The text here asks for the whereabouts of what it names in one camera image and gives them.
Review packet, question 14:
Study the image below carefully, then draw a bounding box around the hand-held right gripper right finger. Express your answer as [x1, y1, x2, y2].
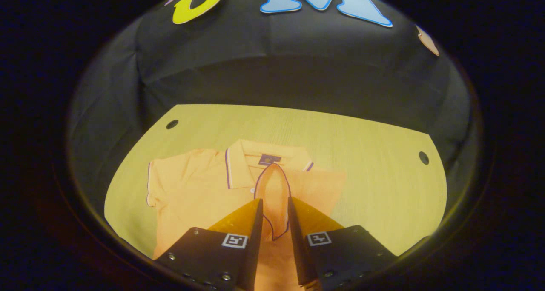
[288, 196, 399, 289]

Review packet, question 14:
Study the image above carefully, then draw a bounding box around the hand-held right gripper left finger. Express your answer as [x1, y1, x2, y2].
[154, 198, 264, 291]

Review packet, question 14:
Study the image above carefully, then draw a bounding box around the orange T-shirt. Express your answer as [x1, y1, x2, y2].
[147, 139, 346, 291]

